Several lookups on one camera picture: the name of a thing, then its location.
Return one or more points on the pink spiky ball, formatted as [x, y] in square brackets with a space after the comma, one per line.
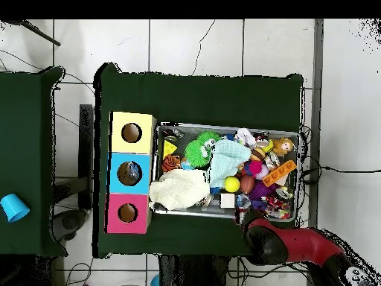
[256, 168]

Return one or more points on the small clear plastic packet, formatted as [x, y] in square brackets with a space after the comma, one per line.
[243, 201]

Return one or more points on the large green spiky ball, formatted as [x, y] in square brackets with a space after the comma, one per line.
[197, 154]

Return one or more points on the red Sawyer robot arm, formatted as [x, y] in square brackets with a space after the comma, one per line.
[297, 244]

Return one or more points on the cream muslin cloth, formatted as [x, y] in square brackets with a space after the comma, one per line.
[178, 189]

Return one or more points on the orange tiger plush toy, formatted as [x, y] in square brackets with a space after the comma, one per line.
[171, 162]

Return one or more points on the small wooden cube block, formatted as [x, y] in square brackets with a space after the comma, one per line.
[227, 201]

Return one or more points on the orange plastic toy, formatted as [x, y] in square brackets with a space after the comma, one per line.
[280, 173]

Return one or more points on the mint green muslin cloth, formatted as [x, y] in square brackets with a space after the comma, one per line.
[229, 156]

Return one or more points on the shallow clear mesh bin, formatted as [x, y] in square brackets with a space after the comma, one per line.
[156, 173]

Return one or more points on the blue plastic cup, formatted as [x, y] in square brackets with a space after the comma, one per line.
[13, 207]

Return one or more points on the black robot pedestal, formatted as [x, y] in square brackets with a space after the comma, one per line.
[190, 274]

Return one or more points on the yellow cheese wedge toy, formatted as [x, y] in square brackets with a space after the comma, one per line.
[169, 148]

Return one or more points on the wooden box with three holes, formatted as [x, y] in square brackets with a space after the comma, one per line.
[143, 173]

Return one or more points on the green cloth side table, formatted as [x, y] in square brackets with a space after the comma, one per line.
[30, 149]

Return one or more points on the small green spiky ball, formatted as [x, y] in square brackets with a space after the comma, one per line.
[209, 137]

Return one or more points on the small brown plush doll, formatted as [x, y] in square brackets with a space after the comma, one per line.
[286, 145]

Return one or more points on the red soda can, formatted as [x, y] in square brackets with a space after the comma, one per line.
[280, 205]

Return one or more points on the yellow green rubber ball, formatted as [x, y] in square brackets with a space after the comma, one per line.
[232, 184]

